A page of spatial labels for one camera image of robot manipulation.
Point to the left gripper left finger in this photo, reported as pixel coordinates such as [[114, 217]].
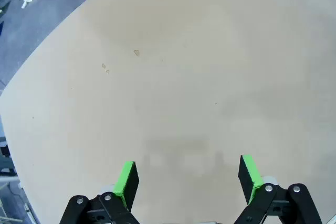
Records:
[[110, 208]]

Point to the dark grey flat panel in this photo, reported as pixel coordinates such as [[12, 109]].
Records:
[[4, 7]]

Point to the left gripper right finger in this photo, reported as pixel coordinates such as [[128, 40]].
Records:
[[275, 208]]

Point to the blue flat sheet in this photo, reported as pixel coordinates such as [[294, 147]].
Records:
[[1, 27]]

